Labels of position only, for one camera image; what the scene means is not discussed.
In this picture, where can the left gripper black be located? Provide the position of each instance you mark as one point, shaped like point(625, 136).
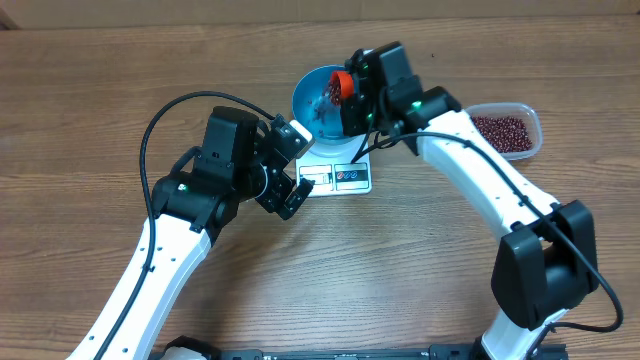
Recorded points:
point(272, 198)

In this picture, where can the red beans in bowl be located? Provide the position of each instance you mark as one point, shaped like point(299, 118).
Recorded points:
point(322, 117)

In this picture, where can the white digital kitchen scale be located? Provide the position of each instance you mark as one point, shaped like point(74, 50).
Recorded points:
point(328, 164)

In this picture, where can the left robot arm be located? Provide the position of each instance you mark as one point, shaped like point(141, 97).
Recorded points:
point(241, 158)

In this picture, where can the clear plastic container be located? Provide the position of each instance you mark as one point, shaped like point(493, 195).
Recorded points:
point(518, 110)

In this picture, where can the red scoop blue handle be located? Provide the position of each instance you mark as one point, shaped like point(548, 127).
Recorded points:
point(340, 87)

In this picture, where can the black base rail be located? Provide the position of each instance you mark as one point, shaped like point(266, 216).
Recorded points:
point(185, 347)

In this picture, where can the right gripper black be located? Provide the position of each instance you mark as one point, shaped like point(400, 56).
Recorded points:
point(355, 126)

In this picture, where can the blue bowl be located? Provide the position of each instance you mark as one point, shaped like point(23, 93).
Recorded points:
point(315, 78)

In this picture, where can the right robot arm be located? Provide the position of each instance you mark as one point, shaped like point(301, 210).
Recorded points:
point(546, 255)

